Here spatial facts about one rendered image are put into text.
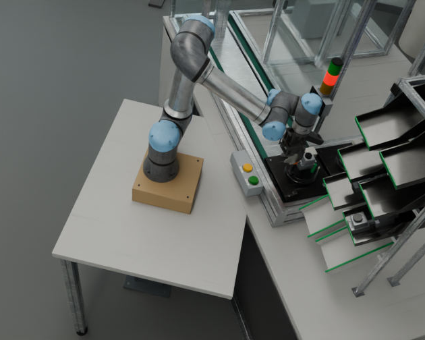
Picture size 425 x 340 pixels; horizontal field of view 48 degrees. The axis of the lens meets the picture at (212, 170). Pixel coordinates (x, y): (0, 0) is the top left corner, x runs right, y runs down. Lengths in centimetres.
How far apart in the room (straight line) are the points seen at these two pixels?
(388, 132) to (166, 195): 89
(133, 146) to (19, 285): 108
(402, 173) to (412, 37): 350
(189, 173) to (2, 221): 141
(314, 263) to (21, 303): 157
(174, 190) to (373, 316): 91
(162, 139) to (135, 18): 280
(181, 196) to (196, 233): 16
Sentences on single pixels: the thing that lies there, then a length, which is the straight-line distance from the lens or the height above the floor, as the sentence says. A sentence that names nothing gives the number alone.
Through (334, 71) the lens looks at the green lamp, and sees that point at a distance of 198.
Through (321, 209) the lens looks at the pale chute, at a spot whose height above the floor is 104.
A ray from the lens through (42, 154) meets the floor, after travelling 336.
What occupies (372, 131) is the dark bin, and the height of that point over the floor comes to 152.
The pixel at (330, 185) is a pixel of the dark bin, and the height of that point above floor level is 120.
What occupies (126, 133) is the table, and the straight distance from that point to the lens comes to 227.
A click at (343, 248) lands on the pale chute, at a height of 105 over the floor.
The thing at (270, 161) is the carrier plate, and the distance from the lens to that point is 211.
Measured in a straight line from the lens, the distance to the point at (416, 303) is 210.
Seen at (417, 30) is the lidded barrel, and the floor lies 26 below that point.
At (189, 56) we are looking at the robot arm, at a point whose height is 156.
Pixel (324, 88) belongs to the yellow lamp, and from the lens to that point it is 204.
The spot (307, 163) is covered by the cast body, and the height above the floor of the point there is 107.
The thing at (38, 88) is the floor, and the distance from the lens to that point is 382.
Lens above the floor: 251
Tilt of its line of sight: 50 degrees down
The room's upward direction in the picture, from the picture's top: 12 degrees clockwise
